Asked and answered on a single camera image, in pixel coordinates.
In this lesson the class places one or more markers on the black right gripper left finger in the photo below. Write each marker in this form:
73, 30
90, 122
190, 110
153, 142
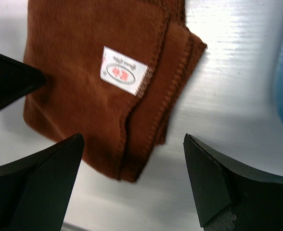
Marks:
35, 190

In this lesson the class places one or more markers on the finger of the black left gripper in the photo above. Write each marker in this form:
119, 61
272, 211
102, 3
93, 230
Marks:
17, 80

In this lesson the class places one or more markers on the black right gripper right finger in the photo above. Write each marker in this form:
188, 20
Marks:
230, 195

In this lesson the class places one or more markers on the brown towel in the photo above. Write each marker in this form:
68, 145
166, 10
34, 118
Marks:
114, 70

